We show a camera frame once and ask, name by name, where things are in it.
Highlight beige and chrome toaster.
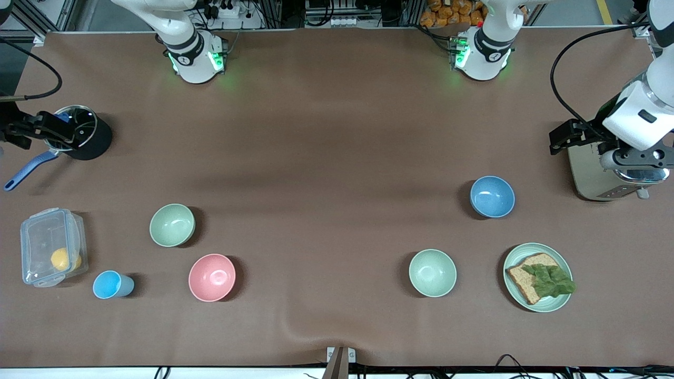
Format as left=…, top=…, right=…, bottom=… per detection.
left=568, top=139, right=670, bottom=202

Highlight green bowl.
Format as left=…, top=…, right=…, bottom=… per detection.
left=409, top=249, right=458, bottom=298
left=149, top=204, right=196, bottom=247

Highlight blue bowl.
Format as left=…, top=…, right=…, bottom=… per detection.
left=470, top=175, right=516, bottom=218

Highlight black saucepan with blue handle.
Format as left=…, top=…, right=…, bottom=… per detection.
left=4, top=105, right=113, bottom=191

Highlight clear plastic lidded container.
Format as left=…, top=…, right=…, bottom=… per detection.
left=20, top=208, right=88, bottom=287

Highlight green plate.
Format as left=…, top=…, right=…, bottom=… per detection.
left=503, top=243, right=573, bottom=313

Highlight black looped cable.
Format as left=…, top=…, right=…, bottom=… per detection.
left=495, top=354, right=533, bottom=379

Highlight metal table edge bracket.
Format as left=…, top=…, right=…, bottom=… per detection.
left=326, top=346, right=356, bottom=379

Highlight white power strip with plugs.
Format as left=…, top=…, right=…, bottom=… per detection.
left=203, top=0, right=243, bottom=19

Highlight bag of oranges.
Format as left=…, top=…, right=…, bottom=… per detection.
left=420, top=0, right=485, bottom=28

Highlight glass lid with blue knob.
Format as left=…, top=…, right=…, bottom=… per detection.
left=44, top=105, right=98, bottom=152

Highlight green lettuce leaf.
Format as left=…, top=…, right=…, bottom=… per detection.
left=521, top=263, right=577, bottom=298

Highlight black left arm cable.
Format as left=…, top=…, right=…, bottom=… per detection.
left=550, top=24, right=649, bottom=142

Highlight pink bowl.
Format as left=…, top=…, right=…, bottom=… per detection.
left=189, top=254, right=236, bottom=302

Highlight blue plastic cup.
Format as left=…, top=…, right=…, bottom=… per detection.
left=93, top=270, right=135, bottom=300

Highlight brown bread slice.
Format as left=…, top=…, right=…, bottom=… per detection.
left=506, top=253, right=561, bottom=305

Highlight yellow lemon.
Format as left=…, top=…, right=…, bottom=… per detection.
left=51, top=247, right=82, bottom=272

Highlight brown table cloth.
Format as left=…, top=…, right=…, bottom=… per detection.
left=0, top=26, right=674, bottom=367

